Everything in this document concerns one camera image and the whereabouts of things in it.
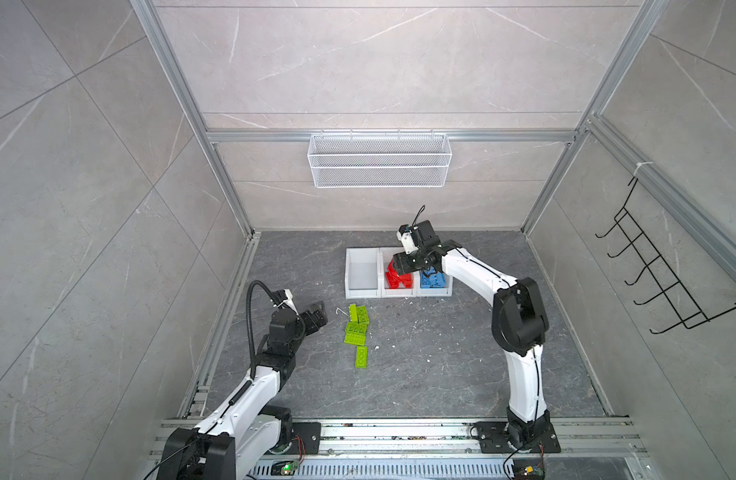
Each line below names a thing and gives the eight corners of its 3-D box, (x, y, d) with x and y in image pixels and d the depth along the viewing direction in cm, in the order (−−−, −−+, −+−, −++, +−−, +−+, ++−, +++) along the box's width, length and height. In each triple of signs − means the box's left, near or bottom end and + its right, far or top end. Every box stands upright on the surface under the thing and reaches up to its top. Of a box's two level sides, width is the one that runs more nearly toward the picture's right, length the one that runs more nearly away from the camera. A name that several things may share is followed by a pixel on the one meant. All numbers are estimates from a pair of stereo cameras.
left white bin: (344, 300, 102) (342, 288, 95) (347, 260, 113) (345, 247, 107) (380, 300, 102) (381, 288, 96) (380, 260, 113) (380, 247, 107)
